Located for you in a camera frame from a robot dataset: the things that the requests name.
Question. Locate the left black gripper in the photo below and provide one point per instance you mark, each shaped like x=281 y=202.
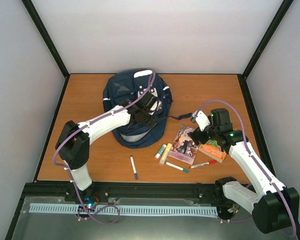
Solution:
x=151 y=122

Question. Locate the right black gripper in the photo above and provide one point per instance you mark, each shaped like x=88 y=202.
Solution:
x=194 y=134

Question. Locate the navy blue backpack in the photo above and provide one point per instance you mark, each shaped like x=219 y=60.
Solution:
x=130 y=85

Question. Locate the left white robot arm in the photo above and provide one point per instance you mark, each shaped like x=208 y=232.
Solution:
x=73 y=145

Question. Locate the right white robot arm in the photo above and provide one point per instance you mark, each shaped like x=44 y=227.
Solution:
x=272 y=205

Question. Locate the orange Treehouse book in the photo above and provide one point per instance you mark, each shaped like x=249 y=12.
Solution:
x=213 y=150

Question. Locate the pink Taming Shrew book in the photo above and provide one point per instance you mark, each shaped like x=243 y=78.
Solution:
x=184 y=148

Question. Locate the red cap marker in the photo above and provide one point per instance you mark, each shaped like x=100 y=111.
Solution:
x=203 y=164

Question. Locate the yellow highlighter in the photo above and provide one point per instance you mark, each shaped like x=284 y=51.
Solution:
x=165 y=154

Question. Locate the teal cap marker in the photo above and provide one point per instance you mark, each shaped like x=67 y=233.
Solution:
x=177 y=167

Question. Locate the green white glue stick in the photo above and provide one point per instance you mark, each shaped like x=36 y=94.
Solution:
x=160 y=151

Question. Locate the purple cap marker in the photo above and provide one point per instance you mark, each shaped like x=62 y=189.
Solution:
x=134 y=168

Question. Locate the small circuit board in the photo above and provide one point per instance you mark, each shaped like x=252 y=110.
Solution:
x=91 y=203

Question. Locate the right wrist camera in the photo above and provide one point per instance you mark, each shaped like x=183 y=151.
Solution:
x=201 y=119

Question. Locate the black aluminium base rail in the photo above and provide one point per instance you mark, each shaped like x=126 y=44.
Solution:
x=102 y=192

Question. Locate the light blue cable duct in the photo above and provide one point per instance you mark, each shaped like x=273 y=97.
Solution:
x=126 y=210

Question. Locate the right black frame post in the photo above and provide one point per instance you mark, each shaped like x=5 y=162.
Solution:
x=271 y=29

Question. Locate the black frame post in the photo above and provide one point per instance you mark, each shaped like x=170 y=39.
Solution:
x=40 y=26
x=271 y=29

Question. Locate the left black frame post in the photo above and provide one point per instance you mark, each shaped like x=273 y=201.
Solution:
x=40 y=26

